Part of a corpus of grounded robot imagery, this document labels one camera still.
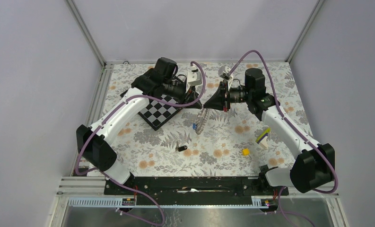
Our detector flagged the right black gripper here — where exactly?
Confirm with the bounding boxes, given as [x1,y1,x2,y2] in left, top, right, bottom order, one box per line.
[203,80,253,113]

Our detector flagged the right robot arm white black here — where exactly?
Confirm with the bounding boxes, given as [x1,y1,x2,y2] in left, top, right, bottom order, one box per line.
[203,66,337,195]

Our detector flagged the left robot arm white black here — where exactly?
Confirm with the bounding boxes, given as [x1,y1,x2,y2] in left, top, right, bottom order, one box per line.
[76,57,206,194]

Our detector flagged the floral table mat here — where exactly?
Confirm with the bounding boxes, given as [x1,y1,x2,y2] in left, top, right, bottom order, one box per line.
[102,62,313,176]

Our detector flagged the black white chessboard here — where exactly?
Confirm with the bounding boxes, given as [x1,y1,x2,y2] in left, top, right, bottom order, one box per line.
[120,70,188,131]

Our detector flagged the yellow cube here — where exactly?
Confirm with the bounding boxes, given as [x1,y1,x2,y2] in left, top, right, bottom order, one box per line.
[242,148,250,156]

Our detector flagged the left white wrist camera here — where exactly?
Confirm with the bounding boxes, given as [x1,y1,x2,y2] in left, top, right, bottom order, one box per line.
[186,65,202,87]

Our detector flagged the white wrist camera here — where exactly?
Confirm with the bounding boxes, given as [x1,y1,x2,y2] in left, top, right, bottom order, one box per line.
[218,66,234,84]
[186,65,202,87]

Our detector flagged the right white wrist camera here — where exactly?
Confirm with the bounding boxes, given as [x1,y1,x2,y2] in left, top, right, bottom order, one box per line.
[218,66,234,84]

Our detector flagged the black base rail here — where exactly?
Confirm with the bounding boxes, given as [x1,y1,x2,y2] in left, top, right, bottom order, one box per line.
[104,176,289,206]

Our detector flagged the white cable duct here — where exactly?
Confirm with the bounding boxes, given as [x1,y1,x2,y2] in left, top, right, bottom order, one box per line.
[69,194,269,209]

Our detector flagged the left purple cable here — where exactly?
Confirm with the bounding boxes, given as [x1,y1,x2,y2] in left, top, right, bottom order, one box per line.
[74,61,207,226]

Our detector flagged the purple cable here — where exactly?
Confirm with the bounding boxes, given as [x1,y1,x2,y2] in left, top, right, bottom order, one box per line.
[74,61,207,226]
[228,50,339,227]

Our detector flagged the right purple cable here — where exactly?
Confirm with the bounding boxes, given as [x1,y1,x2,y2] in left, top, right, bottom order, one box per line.
[228,50,339,227]

